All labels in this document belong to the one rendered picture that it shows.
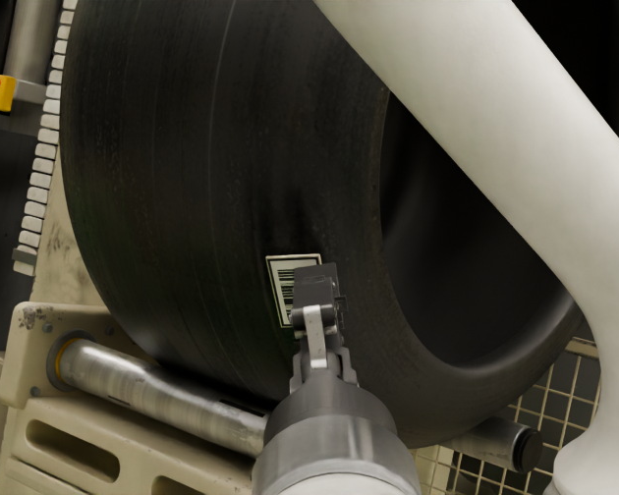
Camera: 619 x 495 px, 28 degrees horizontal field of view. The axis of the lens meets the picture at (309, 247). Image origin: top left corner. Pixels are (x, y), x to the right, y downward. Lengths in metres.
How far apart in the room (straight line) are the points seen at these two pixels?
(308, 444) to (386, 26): 0.24
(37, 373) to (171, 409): 0.16
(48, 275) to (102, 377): 0.22
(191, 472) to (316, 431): 0.40
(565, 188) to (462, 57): 0.07
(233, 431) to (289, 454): 0.39
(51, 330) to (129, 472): 0.17
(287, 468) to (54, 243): 0.73
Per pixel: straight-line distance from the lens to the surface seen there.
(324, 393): 0.67
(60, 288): 1.30
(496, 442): 1.19
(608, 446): 0.54
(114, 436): 1.08
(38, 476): 1.16
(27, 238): 1.36
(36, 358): 1.16
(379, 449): 0.62
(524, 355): 1.13
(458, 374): 1.05
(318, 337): 0.70
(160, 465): 1.04
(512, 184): 0.49
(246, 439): 1.01
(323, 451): 0.61
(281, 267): 0.88
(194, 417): 1.04
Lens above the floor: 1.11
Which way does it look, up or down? 3 degrees down
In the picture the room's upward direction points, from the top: 11 degrees clockwise
